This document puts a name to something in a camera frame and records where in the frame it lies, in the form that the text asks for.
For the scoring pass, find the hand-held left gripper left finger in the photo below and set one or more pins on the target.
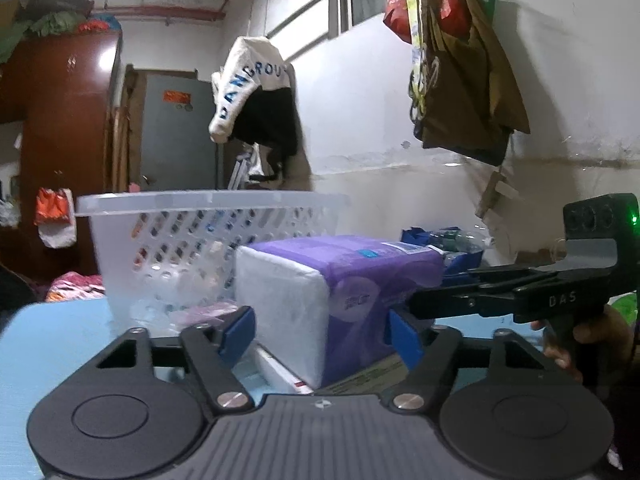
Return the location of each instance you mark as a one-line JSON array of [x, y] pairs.
[[239, 335]]

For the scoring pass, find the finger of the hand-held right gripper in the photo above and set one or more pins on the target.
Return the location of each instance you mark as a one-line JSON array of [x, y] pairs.
[[465, 304], [515, 272]]

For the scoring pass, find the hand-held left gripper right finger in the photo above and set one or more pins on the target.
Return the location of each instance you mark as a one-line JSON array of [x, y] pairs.
[[404, 340]]

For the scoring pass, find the purple tissue pack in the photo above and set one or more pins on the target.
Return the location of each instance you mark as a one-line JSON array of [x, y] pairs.
[[320, 300]]

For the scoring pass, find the translucent plastic basket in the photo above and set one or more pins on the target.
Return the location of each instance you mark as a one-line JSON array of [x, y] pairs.
[[165, 240]]

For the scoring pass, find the person's right hand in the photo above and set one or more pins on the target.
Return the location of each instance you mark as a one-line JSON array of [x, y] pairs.
[[612, 335]]

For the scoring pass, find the pink packet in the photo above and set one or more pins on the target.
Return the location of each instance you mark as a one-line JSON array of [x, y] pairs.
[[205, 314]]

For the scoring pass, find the green plastic item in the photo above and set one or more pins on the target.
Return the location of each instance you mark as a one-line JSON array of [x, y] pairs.
[[625, 307]]

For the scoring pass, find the blue bag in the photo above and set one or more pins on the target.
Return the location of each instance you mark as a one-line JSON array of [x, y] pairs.
[[462, 262]]

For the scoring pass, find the white flat box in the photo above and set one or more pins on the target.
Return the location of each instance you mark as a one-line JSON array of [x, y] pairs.
[[280, 370]]

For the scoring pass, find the flat cardboard packet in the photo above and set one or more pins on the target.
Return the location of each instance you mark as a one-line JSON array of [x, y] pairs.
[[365, 377]]

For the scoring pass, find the clear plastic bottle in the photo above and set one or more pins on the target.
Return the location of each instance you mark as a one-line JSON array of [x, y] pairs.
[[460, 241]]

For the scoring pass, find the pink patterned cloth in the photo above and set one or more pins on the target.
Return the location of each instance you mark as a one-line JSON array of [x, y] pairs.
[[75, 285]]

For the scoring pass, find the brown hanging bag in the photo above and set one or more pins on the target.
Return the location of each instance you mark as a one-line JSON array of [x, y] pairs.
[[465, 95]]

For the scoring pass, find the grey metal door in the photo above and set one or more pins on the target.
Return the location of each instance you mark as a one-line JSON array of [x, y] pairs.
[[175, 135]]

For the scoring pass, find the orange and white bag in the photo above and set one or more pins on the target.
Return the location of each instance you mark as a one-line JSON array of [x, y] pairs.
[[52, 215]]

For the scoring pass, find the white and black jacket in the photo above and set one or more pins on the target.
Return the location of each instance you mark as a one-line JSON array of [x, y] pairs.
[[250, 90]]

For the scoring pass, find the brown wooden wardrobe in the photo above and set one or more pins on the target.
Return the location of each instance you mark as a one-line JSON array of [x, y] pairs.
[[60, 150]]

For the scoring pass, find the green hanging bag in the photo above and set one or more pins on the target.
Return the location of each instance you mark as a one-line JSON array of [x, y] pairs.
[[486, 0]]

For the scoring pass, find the small red hanging bag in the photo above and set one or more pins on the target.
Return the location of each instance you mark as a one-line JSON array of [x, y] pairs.
[[398, 17]]

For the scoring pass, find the pile of clothes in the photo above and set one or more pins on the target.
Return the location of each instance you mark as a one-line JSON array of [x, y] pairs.
[[55, 22]]

